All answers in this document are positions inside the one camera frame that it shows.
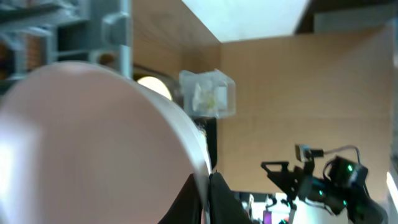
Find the clear plastic bin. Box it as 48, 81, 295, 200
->
179, 70, 236, 119

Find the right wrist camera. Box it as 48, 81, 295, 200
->
295, 144, 324, 162

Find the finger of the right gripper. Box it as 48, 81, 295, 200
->
261, 161, 298, 199

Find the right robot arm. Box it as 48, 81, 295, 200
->
261, 155, 388, 224

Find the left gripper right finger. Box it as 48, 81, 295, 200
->
208, 172, 252, 224

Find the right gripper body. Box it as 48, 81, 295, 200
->
294, 166, 348, 215

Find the yellow round plate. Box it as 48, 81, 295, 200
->
137, 76, 173, 100

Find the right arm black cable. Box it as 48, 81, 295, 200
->
322, 144, 361, 166

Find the white small bowl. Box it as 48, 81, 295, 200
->
1, 62, 211, 223

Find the grey dishwasher rack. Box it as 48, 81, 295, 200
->
1, 0, 132, 94

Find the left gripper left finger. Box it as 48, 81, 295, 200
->
159, 174, 202, 224

